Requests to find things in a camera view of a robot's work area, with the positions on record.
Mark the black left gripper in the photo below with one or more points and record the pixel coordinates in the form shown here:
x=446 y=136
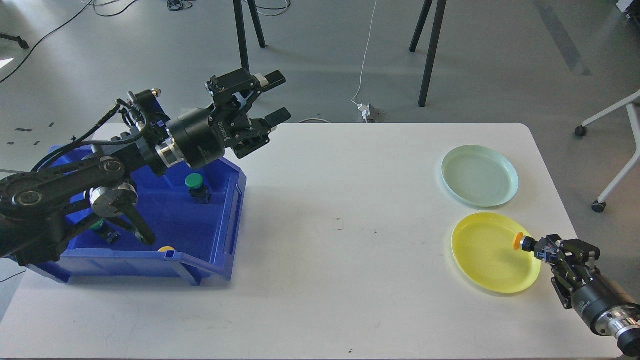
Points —
x=200 y=135

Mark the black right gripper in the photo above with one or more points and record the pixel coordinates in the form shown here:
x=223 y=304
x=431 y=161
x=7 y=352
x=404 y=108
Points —
x=601 y=303

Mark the yellow push button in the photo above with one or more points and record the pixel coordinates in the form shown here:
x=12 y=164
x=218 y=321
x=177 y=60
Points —
x=544 y=249

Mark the green push button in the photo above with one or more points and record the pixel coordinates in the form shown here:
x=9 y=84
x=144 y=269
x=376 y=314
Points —
x=198 y=190
x=105 y=231

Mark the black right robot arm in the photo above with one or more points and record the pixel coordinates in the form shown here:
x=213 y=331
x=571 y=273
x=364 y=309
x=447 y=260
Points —
x=627 y=341

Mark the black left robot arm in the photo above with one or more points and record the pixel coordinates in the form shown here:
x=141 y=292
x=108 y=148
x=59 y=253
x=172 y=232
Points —
x=77 y=185

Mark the yellow plate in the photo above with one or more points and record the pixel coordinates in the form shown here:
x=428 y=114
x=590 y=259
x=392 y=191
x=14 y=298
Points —
x=483 y=248

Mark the light green plate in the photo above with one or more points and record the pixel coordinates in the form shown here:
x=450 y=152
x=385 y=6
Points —
x=479 y=176

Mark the yellow button bin front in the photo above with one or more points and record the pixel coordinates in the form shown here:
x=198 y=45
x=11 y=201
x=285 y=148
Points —
x=165 y=249

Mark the black tripod left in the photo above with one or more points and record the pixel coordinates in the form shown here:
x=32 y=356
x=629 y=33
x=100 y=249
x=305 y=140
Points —
x=243 y=49

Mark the black tripod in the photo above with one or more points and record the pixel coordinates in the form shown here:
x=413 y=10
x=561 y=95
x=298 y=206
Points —
x=243 y=49
x=435 y=36

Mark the white power adapter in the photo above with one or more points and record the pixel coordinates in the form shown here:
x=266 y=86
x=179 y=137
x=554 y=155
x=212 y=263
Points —
x=368 y=114

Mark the blue plastic bin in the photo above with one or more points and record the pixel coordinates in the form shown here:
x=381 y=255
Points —
x=203 y=235

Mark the black tripod right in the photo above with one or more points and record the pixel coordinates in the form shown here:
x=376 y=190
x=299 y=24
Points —
x=435 y=36

